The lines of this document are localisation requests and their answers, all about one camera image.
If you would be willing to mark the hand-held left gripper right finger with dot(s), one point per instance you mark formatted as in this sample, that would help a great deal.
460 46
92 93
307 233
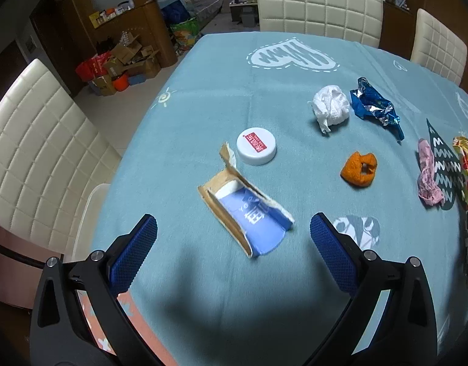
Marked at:
333 255

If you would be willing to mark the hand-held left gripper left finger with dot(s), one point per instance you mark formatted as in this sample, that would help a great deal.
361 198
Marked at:
133 255

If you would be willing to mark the clear plastic bin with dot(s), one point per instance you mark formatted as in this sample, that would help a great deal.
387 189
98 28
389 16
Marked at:
89 217

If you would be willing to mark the torn blue paper carton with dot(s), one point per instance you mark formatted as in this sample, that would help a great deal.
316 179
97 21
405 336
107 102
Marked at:
253 225

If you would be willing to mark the white tissue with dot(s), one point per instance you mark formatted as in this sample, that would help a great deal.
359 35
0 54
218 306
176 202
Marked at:
331 105

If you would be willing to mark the blue foil snack wrapper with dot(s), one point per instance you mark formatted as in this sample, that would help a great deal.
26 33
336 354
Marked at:
371 103

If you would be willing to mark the orange peel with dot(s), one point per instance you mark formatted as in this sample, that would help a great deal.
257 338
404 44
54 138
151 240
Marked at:
354 173

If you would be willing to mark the pink crumpled wrapper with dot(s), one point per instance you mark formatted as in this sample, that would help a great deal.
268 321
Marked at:
428 183

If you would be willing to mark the pinkish brown cabinet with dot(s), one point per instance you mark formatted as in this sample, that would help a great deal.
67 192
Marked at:
13 251

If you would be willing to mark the white lid with red label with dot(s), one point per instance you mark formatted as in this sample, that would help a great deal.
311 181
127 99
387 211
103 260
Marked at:
253 156

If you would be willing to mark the cream quilted dining chair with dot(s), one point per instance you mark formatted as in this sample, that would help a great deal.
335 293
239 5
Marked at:
317 3
36 141
439 45

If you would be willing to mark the orange bucket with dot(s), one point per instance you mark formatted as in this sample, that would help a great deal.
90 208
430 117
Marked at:
120 83

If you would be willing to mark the small blue box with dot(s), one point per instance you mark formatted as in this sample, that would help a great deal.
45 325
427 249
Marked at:
137 80

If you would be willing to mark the red bag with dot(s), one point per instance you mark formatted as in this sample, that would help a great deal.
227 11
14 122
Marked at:
91 68

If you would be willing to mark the pile of cardboard boxes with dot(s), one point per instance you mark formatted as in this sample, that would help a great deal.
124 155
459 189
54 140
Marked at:
123 55

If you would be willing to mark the wooden cabinet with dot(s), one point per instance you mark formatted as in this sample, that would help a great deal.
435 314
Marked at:
150 34

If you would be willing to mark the colourful printed bag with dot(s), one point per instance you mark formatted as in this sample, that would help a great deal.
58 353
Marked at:
184 32

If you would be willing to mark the wooden divider with glass panel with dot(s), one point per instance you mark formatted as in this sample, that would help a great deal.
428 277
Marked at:
396 19

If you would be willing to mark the row of boxes and bottles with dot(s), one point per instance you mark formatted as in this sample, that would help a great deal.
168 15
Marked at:
112 11

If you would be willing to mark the blue bag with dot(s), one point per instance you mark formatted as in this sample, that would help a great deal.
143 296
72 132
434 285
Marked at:
175 9

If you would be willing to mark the grey waste bin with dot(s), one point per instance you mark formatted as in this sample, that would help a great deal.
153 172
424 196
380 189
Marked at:
248 18

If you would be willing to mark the grey sofa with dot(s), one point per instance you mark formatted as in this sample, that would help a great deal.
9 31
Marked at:
207 3

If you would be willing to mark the low coffee table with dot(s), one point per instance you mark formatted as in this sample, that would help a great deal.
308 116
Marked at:
243 2

